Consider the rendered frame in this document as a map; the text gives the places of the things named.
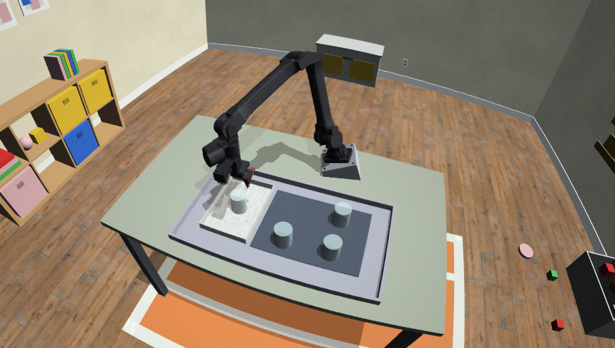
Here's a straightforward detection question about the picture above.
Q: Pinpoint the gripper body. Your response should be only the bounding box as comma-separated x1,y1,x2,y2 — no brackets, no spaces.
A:
226,156,253,181

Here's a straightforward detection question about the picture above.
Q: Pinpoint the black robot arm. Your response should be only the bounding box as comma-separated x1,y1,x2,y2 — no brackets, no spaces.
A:
202,51,352,185

